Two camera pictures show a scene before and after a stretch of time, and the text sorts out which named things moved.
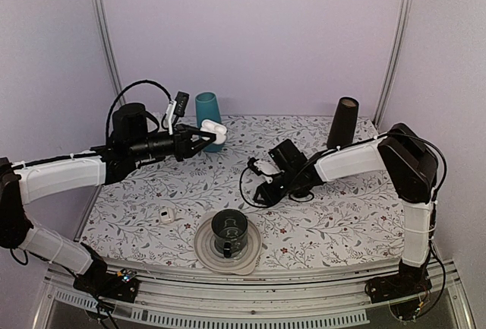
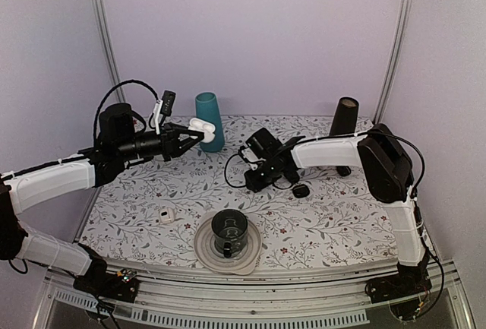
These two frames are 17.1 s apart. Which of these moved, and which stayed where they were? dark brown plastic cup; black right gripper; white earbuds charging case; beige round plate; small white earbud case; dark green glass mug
Moved: white earbuds charging case; black right gripper
Stayed: dark green glass mug; small white earbud case; dark brown plastic cup; beige round plate
